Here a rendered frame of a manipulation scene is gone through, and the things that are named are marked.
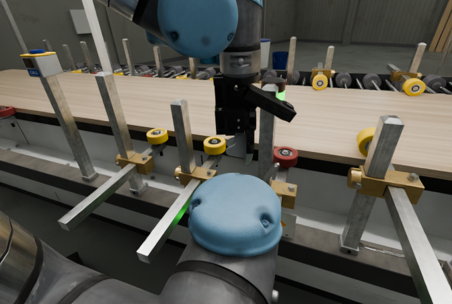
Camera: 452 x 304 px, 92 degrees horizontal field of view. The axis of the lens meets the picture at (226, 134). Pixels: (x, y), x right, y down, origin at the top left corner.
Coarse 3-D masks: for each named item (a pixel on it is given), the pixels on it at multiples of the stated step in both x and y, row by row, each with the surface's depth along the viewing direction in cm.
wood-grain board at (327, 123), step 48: (0, 96) 143; (96, 96) 134; (144, 96) 131; (192, 96) 127; (288, 96) 120; (336, 96) 117; (384, 96) 114; (432, 96) 112; (288, 144) 77; (336, 144) 76; (432, 144) 73
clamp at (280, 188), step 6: (270, 186) 63; (276, 186) 63; (282, 186) 63; (276, 192) 61; (282, 192) 60; (288, 192) 60; (294, 192) 60; (282, 198) 61; (288, 198) 60; (294, 198) 59; (282, 204) 62; (288, 204) 61; (294, 204) 60
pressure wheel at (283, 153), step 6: (276, 150) 73; (282, 150) 73; (288, 150) 73; (294, 150) 72; (276, 156) 70; (282, 156) 69; (288, 156) 69; (294, 156) 69; (276, 162) 70; (282, 162) 69; (288, 162) 68; (294, 162) 69
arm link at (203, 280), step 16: (176, 272) 15; (192, 272) 14; (208, 272) 14; (224, 272) 14; (96, 288) 14; (112, 288) 14; (128, 288) 15; (176, 288) 14; (192, 288) 13; (208, 288) 13; (224, 288) 13; (240, 288) 14
